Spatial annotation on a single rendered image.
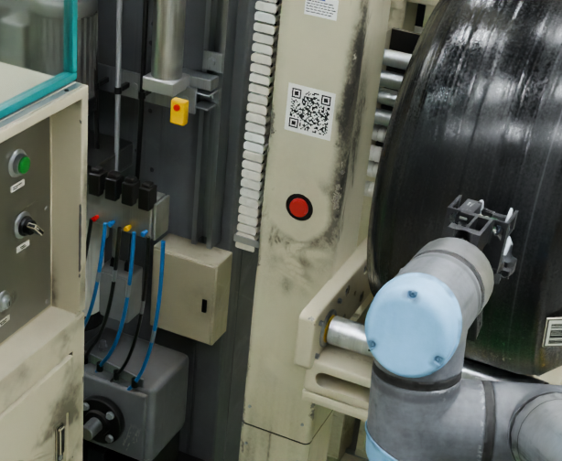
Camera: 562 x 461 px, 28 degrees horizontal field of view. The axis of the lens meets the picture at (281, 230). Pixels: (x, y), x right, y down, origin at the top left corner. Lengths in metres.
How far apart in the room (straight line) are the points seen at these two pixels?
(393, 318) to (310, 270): 0.72
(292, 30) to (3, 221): 0.49
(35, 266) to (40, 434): 0.26
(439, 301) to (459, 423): 0.14
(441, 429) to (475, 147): 0.42
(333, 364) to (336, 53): 0.47
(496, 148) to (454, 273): 0.32
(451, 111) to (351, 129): 0.28
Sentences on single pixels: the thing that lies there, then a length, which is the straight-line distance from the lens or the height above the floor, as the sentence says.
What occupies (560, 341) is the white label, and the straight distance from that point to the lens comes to 1.55.
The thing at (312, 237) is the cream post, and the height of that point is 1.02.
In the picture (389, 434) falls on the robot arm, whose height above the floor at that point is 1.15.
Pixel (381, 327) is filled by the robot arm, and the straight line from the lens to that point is 1.11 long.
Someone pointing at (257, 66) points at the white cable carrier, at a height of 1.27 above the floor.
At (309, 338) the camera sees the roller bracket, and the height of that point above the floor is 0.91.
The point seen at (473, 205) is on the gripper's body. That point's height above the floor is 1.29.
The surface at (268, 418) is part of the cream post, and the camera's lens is 2.00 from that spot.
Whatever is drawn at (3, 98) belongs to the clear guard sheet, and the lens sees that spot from 1.50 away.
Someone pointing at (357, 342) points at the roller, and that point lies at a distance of 1.75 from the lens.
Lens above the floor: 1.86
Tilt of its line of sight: 28 degrees down
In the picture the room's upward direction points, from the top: 6 degrees clockwise
